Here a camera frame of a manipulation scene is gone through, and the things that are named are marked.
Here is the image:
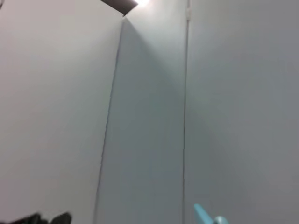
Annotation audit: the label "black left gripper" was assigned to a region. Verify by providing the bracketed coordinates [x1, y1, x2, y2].
[13, 211, 72, 224]

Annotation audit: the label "blue scissors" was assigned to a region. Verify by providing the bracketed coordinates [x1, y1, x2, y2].
[193, 203, 231, 224]

